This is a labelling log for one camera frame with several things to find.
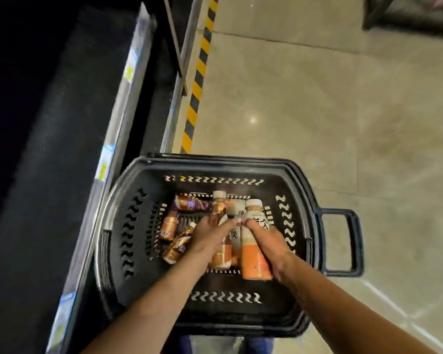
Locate person's right forearm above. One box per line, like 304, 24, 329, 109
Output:
278, 254, 441, 354

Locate orange drink bottle white cap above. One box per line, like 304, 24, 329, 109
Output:
241, 199, 273, 281

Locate dark metal furniture frame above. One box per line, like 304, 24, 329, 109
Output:
362, 0, 443, 32

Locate person's left forearm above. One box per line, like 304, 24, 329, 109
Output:
80, 248, 208, 354

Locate white label drink bottle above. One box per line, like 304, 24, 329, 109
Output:
226, 198, 246, 269

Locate small brown drink bottle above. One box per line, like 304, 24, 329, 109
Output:
158, 210, 181, 242

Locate dark store shelf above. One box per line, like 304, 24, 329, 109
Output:
0, 0, 205, 354

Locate purple brown drink bottle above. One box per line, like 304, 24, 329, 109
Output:
174, 194, 210, 213

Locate person's blue trousers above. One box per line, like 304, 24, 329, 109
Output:
175, 335, 275, 354

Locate person's right hand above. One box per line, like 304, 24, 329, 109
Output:
242, 218, 295, 283

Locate black plastic shopping basket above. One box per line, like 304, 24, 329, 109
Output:
95, 152, 365, 338

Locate blue yellow price tag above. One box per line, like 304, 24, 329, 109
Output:
123, 47, 140, 84
95, 143, 116, 182
45, 291, 77, 354

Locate brown drink bottle white cap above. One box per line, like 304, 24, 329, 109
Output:
207, 191, 234, 270
162, 221, 197, 265

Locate person's left hand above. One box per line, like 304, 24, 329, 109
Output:
187, 217, 241, 257

